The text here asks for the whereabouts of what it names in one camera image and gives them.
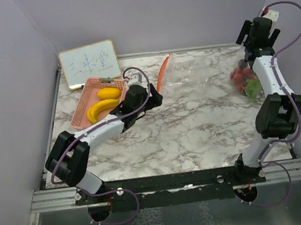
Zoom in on zip bag with yellow fruit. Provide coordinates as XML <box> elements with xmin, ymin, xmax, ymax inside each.
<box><xmin>156</xmin><ymin>54</ymin><xmax>210</xmax><ymax>98</ymax></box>

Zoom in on zip bag with red fruit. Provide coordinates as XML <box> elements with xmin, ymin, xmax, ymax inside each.
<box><xmin>229</xmin><ymin>46</ymin><xmax>262</xmax><ymax>102</ymax></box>

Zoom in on fake yellow mango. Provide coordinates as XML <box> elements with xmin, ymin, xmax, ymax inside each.
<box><xmin>96</xmin><ymin>87</ymin><xmax>122</xmax><ymax>100</ymax></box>

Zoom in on fake banana bunch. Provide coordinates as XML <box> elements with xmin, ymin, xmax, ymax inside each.
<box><xmin>86</xmin><ymin>99</ymin><xmax>119</xmax><ymax>124</ymax></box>

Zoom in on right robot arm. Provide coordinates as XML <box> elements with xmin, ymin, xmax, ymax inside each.
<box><xmin>233</xmin><ymin>17</ymin><xmax>301</xmax><ymax>184</ymax></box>

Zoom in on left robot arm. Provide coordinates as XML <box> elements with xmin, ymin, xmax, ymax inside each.
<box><xmin>45</xmin><ymin>83</ymin><xmax>163</xmax><ymax>203</ymax></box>

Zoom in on fake dark eggplant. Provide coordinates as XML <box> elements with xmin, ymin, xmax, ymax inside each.
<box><xmin>238</xmin><ymin>59</ymin><xmax>248</xmax><ymax>69</ymax></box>

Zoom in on fake red strawberries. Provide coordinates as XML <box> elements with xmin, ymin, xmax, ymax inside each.
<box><xmin>230</xmin><ymin>67</ymin><xmax>256</xmax><ymax>86</ymax></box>

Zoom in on fake green grapes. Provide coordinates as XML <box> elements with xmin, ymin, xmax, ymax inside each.
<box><xmin>243</xmin><ymin>79</ymin><xmax>261</xmax><ymax>101</ymax></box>

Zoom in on pink plastic basket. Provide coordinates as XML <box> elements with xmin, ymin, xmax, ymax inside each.
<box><xmin>65</xmin><ymin>73</ymin><xmax>131</xmax><ymax>132</ymax></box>

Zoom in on small whiteboard with writing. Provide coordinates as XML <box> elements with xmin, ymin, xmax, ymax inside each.
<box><xmin>58</xmin><ymin>39</ymin><xmax>122</xmax><ymax>90</ymax></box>

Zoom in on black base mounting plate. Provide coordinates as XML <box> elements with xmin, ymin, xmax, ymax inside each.
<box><xmin>76</xmin><ymin>166</ymin><xmax>265</xmax><ymax>212</ymax></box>

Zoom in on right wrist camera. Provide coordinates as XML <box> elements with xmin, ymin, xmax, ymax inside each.
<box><xmin>260</xmin><ymin>8</ymin><xmax>280</xmax><ymax>31</ymax></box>

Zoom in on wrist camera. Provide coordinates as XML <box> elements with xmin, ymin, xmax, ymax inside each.
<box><xmin>127</xmin><ymin>73</ymin><xmax>143</xmax><ymax>87</ymax></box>
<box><xmin>260</xmin><ymin>8</ymin><xmax>280</xmax><ymax>31</ymax></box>

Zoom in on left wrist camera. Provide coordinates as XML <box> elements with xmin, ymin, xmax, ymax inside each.
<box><xmin>127</xmin><ymin>73</ymin><xmax>143</xmax><ymax>87</ymax></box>

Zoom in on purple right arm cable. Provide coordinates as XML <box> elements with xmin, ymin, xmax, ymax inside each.
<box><xmin>219</xmin><ymin>0</ymin><xmax>301</xmax><ymax>210</ymax></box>

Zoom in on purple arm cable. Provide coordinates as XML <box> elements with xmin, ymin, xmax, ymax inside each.
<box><xmin>39</xmin><ymin>65</ymin><xmax>166</xmax><ymax>225</ymax></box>
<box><xmin>219</xmin><ymin>0</ymin><xmax>301</xmax><ymax>210</ymax></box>

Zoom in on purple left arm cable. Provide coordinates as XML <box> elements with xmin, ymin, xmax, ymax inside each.
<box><xmin>39</xmin><ymin>65</ymin><xmax>166</xmax><ymax>225</ymax></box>

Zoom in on aluminium frame rail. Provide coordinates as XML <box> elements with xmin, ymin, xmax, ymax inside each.
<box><xmin>28</xmin><ymin>184</ymin><xmax>82</xmax><ymax>214</ymax></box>

